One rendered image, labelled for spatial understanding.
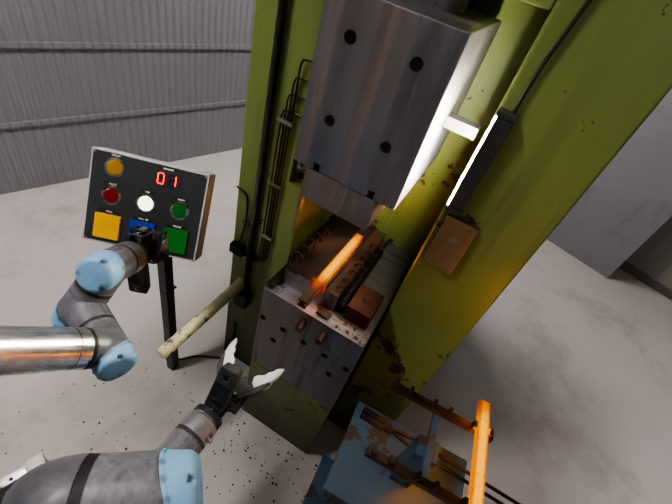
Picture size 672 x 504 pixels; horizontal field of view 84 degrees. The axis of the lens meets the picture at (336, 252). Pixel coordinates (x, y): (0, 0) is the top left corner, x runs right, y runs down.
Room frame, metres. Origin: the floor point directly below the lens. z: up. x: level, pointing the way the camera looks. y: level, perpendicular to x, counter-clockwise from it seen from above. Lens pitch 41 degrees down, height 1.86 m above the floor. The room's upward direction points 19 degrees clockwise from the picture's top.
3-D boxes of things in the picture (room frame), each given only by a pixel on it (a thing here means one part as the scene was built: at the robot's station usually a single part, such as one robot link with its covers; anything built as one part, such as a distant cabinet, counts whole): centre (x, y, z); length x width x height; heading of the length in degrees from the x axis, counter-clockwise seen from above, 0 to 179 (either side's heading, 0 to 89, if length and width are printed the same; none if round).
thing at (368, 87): (1.02, -0.06, 1.56); 0.42 x 0.39 x 0.40; 164
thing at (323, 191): (1.03, -0.01, 1.32); 0.42 x 0.20 x 0.10; 164
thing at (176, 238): (0.79, 0.49, 1.01); 0.07 x 0.05 x 0.07; 99
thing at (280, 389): (1.03, -0.07, 0.23); 0.56 x 0.38 x 0.47; 164
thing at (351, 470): (0.49, -0.41, 0.65); 0.40 x 0.30 x 0.02; 79
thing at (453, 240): (0.87, -0.30, 1.27); 0.09 x 0.02 x 0.17; 74
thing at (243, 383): (0.39, 0.14, 0.97); 0.12 x 0.08 x 0.09; 164
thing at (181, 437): (0.24, 0.18, 0.97); 0.11 x 0.08 x 0.09; 164
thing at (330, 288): (1.03, -0.01, 0.96); 0.42 x 0.20 x 0.09; 164
